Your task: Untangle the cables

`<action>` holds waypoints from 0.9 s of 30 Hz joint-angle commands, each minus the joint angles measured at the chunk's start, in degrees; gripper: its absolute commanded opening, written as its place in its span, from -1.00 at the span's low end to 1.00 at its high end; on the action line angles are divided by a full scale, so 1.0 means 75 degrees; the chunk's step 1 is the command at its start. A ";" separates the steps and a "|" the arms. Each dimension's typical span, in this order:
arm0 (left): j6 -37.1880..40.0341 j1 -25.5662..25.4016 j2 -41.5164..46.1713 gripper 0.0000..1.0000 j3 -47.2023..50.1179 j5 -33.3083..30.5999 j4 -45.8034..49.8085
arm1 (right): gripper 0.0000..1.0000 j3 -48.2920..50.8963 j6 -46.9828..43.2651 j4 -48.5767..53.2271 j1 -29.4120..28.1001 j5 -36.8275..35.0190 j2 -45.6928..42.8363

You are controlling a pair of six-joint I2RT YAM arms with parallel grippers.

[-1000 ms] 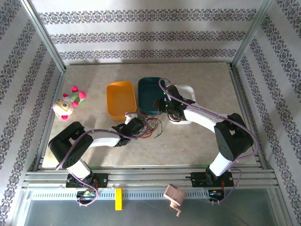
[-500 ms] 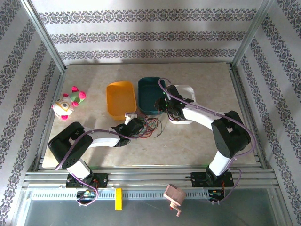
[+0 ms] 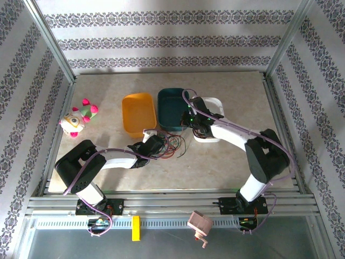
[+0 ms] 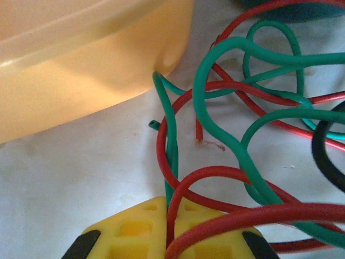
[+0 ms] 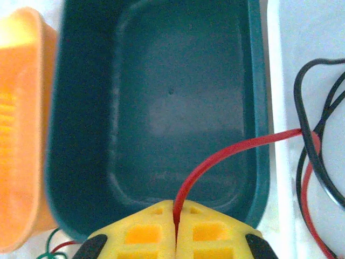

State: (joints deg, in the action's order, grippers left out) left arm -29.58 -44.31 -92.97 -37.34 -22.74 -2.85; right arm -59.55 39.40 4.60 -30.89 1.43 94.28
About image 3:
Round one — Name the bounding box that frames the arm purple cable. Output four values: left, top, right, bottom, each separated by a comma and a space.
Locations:
63, 128, 170, 237
182, 88, 297, 236

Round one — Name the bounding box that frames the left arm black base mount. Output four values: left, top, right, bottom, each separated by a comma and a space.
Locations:
75, 198, 125, 216

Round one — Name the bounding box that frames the white plastic bin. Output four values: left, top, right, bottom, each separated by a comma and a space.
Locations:
192, 96, 225, 144

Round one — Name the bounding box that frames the teal plastic bin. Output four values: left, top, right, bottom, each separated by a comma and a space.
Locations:
157, 87, 194, 132

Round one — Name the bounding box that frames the aluminium extrusion base frame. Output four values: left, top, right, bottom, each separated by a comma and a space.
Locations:
24, 71, 321, 221

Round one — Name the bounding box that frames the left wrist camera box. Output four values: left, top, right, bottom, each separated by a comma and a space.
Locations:
142, 128, 160, 143

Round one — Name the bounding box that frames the grey slotted cable duct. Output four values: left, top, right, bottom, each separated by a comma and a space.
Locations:
34, 217, 259, 230

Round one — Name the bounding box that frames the red cable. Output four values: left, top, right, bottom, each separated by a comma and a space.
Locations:
155, 131, 187, 160

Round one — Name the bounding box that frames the white green pink plush toy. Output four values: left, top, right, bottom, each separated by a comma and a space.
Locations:
58, 98, 99, 139

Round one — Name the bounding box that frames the yellow plastic block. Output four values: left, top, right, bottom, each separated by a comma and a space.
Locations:
131, 215, 141, 242

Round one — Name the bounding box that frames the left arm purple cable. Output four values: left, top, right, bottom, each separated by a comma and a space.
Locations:
63, 128, 170, 237

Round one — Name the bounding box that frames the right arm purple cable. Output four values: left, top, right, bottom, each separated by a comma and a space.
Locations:
182, 88, 297, 236

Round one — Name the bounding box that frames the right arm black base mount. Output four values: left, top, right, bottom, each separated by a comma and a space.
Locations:
212, 196, 270, 216

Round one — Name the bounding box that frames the grey metal shelf panel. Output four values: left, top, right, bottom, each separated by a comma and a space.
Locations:
25, 228, 321, 259

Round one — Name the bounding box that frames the aluminium frame post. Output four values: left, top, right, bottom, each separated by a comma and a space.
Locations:
23, 0, 77, 83
264, 0, 315, 79

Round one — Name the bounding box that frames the yellow plastic bin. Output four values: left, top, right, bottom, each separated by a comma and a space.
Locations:
121, 92, 157, 138

